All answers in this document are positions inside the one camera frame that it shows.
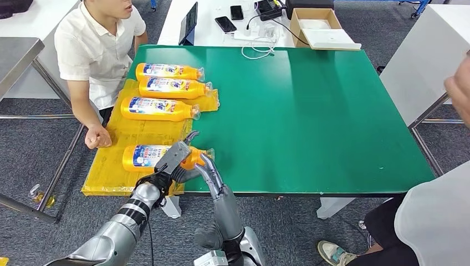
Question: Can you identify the yellow floor hook item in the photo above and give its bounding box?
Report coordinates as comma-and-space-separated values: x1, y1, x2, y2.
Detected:
27, 183, 57, 209

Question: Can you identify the yellow taped cardboard sheet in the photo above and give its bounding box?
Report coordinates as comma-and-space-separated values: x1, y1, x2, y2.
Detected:
81, 78, 221, 197

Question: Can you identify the white box lid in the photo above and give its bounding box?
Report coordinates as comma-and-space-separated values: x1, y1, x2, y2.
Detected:
302, 28, 362, 50

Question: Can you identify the green table mat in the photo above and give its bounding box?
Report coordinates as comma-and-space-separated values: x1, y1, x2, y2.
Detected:
126, 44, 438, 195

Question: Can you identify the white table leg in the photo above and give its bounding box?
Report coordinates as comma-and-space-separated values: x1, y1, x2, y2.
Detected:
161, 196, 183, 220
316, 198, 356, 220

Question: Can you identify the white desk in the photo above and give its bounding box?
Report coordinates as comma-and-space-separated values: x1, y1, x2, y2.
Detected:
157, 0, 297, 48

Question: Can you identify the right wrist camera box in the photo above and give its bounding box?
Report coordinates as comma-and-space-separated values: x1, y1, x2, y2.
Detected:
193, 250, 229, 266

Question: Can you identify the black bag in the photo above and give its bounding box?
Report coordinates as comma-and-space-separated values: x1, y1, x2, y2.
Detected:
0, 0, 34, 20

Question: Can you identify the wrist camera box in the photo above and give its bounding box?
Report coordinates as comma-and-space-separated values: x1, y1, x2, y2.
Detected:
193, 250, 229, 266
154, 140, 192, 176

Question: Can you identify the orange detergent bottle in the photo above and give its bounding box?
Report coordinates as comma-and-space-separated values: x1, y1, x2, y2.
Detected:
122, 144, 216, 173
139, 76, 214, 100
135, 63, 206, 82
120, 96, 202, 122

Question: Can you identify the black cable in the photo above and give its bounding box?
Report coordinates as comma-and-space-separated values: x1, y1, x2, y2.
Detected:
246, 14, 311, 47

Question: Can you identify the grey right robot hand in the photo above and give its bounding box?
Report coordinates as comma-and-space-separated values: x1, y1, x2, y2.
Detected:
193, 153, 246, 251

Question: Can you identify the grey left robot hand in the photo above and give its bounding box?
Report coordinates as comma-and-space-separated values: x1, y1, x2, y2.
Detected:
170, 130, 202, 185

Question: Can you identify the white padded packet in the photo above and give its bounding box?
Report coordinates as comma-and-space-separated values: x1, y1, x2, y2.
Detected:
299, 19, 333, 31

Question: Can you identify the person's hand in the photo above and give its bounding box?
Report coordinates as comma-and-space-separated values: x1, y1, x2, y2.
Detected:
443, 55, 470, 129

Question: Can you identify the worn sneaker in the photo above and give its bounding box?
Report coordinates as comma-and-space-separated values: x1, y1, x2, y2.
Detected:
317, 240, 360, 266

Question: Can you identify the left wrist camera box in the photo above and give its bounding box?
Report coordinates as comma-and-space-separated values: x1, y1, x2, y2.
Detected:
154, 140, 192, 176

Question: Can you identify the black charger device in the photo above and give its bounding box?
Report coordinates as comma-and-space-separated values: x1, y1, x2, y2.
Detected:
256, 0, 284, 22

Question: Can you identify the person's right hand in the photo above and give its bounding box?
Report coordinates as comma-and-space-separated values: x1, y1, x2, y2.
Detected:
84, 124, 113, 151

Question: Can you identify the open cardboard box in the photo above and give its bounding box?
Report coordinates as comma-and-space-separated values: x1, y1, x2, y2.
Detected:
289, 8, 363, 52

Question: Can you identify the blue metal frame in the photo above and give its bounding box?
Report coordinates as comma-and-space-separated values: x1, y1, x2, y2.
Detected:
398, 0, 431, 19

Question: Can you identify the person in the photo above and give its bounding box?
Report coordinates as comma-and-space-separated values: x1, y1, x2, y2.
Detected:
317, 55, 470, 266
54, 0, 150, 151

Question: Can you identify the white power strip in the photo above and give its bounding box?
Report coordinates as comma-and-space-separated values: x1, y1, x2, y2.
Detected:
233, 22, 279, 42

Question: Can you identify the dark tablet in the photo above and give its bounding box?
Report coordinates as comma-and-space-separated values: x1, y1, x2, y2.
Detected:
178, 1, 198, 47

